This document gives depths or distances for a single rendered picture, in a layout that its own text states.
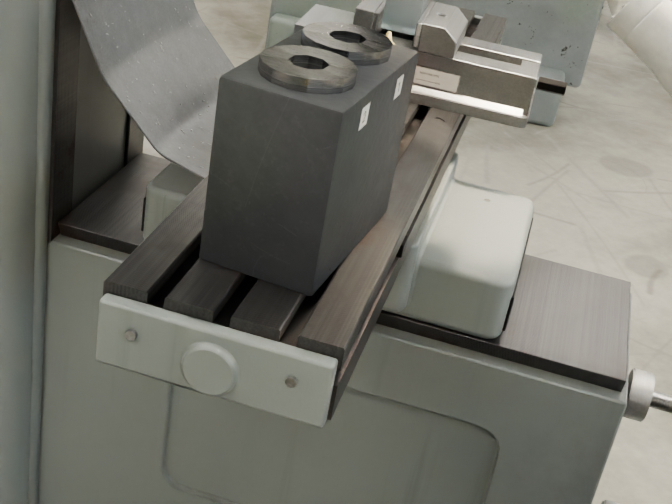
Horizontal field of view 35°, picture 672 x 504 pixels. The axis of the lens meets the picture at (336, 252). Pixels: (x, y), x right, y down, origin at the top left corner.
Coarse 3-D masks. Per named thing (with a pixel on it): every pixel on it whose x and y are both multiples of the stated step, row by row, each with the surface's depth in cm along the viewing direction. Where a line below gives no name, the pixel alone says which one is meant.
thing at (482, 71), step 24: (384, 0) 154; (360, 24) 149; (408, 48) 149; (480, 48) 155; (504, 48) 156; (432, 72) 150; (456, 72) 149; (480, 72) 148; (504, 72) 147; (528, 72) 148; (432, 96) 150; (456, 96) 150; (480, 96) 150; (504, 96) 149; (528, 96) 148; (504, 120) 149
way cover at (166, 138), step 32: (96, 0) 134; (128, 0) 141; (160, 0) 149; (192, 0) 159; (96, 32) 133; (128, 32) 140; (160, 32) 148; (192, 32) 156; (128, 64) 138; (160, 64) 145; (192, 64) 152; (224, 64) 160; (128, 96) 135; (160, 96) 141; (192, 96) 148; (160, 128) 138; (192, 128) 143; (192, 160) 137
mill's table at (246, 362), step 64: (448, 128) 144; (192, 192) 116; (128, 256) 102; (192, 256) 109; (384, 256) 110; (128, 320) 97; (192, 320) 96; (256, 320) 96; (320, 320) 98; (192, 384) 97; (256, 384) 96; (320, 384) 94
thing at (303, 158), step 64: (256, 64) 99; (320, 64) 99; (384, 64) 104; (256, 128) 95; (320, 128) 93; (384, 128) 106; (256, 192) 98; (320, 192) 96; (384, 192) 115; (256, 256) 101; (320, 256) 99
